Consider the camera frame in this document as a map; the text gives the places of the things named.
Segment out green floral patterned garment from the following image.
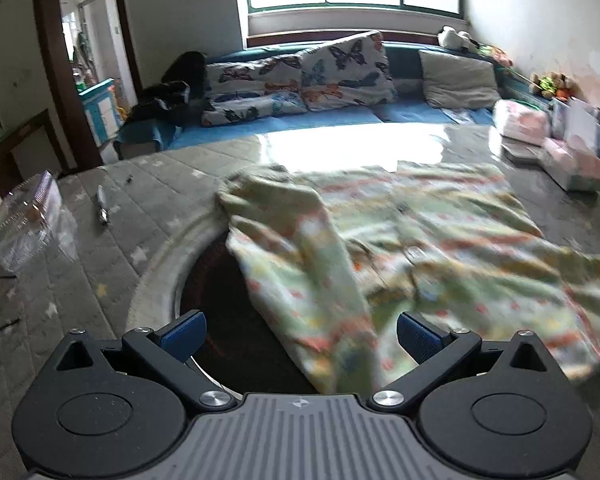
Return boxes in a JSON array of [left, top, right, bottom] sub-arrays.
[[218, 164, 600, 396]]

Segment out round black induction cooktop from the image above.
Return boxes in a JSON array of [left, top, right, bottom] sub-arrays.
[[180, 233, 317, 394]]

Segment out grey quilted star table cover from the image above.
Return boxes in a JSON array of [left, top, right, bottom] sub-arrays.
[[0, 122, 600, 479]]

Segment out black and silver pen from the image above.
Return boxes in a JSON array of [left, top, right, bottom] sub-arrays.
[[96, 184, 109, 226]]

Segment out clear plastic food container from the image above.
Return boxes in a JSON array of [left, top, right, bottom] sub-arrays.
[[0, 170, 76, 273]]

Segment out pink tissue pack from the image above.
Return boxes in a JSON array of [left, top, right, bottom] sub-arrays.
[[493, 100, 550, 146], [539, 138, 600, 193]]

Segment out dark wooden side table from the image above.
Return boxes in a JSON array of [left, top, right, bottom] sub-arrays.
[[0, 110, 70, 198]]

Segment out small blue white cabinet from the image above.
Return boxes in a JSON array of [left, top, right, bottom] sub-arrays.
[[79, 78, 122, 148]]

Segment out black bag on sofa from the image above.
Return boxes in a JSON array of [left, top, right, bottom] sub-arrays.
[[126, 51, 207, 126]]

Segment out blue sofa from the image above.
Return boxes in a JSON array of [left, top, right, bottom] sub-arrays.
[[113, 39, 556, 162]]

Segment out left butterfly print pillow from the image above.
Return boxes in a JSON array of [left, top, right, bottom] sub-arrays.
[[201, 55, 308, 127]]

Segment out butterfly print pillow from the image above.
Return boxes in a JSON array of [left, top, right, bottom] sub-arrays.
[[201, 55, 308, 127], [299, 30, 398, 112]]

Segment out plain grey pillow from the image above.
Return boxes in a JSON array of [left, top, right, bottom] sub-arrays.
[[419, 50, 501, 110]]

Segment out right butterfly print pillow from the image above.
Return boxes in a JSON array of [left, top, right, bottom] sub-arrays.
[[299, 30, 398, 112]]

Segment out green and brown plush toys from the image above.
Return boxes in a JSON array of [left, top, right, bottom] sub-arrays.
[[529, 72, 577, 102]]

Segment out white and black plush toy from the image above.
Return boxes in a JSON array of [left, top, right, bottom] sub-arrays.
[[437, 26, 479, 53]]

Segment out dark wooden door frame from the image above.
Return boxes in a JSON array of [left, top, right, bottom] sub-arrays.
[[31, 0, 144, 174]]

